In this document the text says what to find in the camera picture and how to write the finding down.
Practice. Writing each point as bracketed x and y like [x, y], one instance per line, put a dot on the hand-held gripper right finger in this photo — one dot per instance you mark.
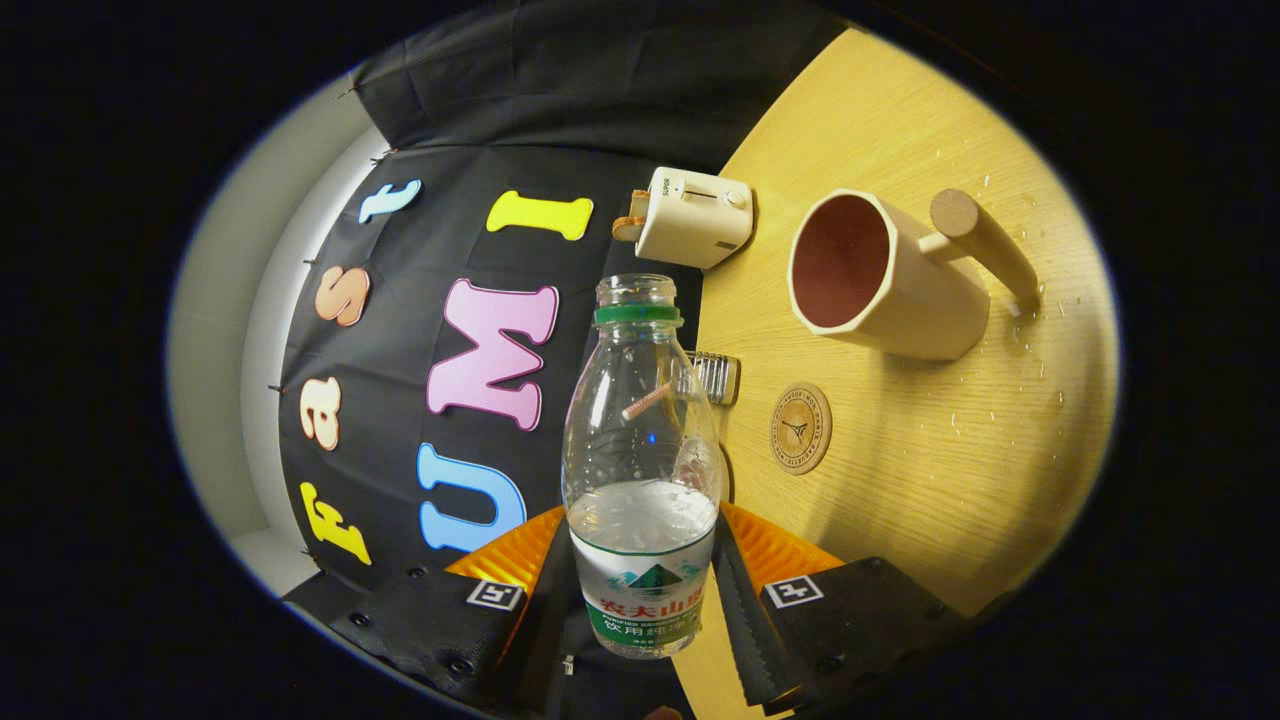
[860, 620]

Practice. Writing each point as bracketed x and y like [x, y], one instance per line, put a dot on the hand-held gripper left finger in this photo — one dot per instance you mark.
[430, 625]

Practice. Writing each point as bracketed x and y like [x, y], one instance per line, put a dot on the round cork coaster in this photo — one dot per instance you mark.
[800, 428]

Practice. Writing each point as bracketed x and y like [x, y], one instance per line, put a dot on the clear plastic juice bottle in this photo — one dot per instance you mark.
[640, 560]

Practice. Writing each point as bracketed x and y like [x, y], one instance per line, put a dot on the wooden table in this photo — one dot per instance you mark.
[930, 450]

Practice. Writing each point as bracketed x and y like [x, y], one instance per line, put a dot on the pink straw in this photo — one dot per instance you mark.
[647, 400]

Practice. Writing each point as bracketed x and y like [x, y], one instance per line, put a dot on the black backdrop cloth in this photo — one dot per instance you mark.
[420, 290]

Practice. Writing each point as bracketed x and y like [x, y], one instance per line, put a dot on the white toaster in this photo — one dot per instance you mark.
[695, 220]

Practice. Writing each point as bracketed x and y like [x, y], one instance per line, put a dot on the toast bread slice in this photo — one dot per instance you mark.
[630, 222]

